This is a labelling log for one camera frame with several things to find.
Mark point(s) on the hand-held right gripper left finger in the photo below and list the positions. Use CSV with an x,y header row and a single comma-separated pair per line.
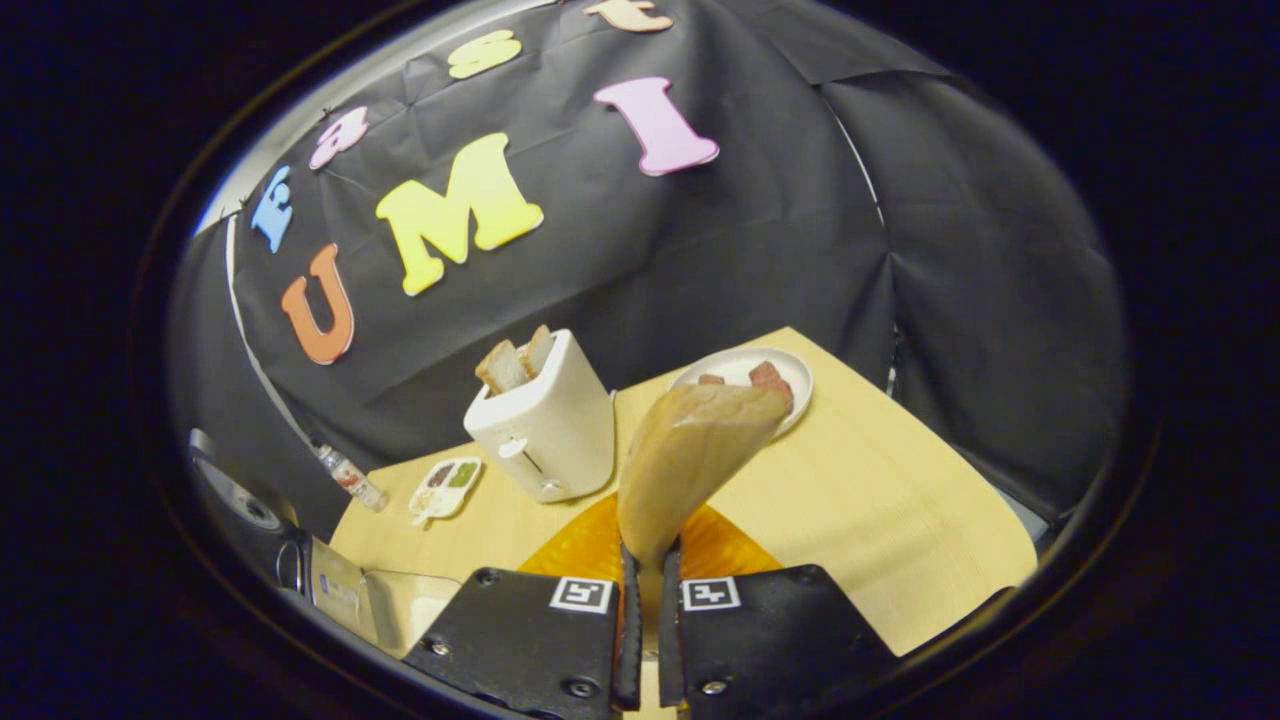
x,y
500,650

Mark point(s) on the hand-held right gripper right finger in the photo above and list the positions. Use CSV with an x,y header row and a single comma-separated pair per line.
x,y
780,640

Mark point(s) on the dark grey rice cooker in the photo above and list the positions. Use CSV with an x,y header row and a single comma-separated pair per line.
x,y
335,590

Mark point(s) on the wooden spoon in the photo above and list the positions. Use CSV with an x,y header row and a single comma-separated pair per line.
x,y
680,460

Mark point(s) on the white divided sauce dish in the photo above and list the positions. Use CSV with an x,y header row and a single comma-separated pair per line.
x,y
447,488

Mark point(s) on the white toaster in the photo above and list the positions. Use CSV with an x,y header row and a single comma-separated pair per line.
x,y
545,440

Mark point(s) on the small clear water bottle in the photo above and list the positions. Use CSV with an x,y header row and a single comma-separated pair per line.
x,y
350,478

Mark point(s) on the white round plate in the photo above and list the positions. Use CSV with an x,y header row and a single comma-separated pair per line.
x,y
735,365

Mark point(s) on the toast slice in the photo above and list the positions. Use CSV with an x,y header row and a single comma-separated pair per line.
x,y
502,368
538,350

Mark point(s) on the black backdrop cloth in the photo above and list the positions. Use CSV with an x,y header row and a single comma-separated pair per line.
x,y
720,260

